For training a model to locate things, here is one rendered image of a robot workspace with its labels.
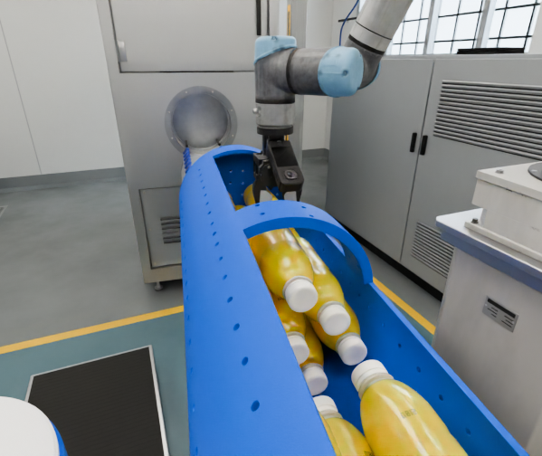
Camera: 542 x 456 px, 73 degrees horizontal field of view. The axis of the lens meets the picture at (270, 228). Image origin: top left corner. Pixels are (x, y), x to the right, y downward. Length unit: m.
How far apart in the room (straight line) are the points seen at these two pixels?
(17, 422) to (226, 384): 0.31
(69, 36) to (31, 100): 0.84
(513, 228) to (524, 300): 0.11
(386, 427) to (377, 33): 0.61
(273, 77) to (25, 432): 0.61
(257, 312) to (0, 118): 5.00
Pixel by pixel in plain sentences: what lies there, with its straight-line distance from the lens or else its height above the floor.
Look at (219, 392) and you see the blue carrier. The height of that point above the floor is 1.18.
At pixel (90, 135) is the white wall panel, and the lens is 5.15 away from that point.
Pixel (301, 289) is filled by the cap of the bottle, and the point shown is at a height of 1.17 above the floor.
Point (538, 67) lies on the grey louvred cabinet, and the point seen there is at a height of 1.39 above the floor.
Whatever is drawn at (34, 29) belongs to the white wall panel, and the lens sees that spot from 5.12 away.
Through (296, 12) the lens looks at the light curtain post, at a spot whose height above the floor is 1.57.
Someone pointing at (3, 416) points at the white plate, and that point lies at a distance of 0.58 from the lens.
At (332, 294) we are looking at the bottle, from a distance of 0.52.
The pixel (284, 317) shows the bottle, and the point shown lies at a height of 1.09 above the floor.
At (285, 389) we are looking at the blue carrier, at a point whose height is 1.22.
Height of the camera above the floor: 1.42
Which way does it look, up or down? 25 degrees down
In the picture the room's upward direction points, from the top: straight up
